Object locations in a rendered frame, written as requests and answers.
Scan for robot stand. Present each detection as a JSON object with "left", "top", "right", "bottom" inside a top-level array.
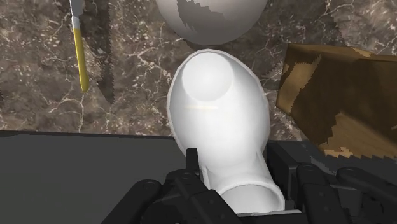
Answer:
[{"left": 0, "top": 130, "right": 190, "bottom": 224}]

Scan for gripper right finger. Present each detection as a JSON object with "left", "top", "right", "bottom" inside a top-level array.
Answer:
[{"left": 267, "top": 141, "right": 397, "bottom": 224}]

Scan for brown paper bag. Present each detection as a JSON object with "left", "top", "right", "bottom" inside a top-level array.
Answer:
[{"left": 275, "top": 43, "right": 397, "bottom": 160}]

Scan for white kettle with blue handle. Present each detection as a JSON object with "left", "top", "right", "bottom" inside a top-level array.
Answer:
[{"left": 154, "top": 0, "right": 268, "bottom": 46}]

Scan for white bottle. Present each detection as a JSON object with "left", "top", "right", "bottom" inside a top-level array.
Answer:
[{"left": 167, "top": 48, "right": 286, "bottom": 214}]

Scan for yellow handled knife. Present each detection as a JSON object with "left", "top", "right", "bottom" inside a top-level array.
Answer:
[{"left": 69, "top": 0, "right": 91, "bottom": 93}]

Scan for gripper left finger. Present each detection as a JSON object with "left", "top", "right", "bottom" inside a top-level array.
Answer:
[{"left": 102, "top": 148, "right": 242, "bottom": 224}]

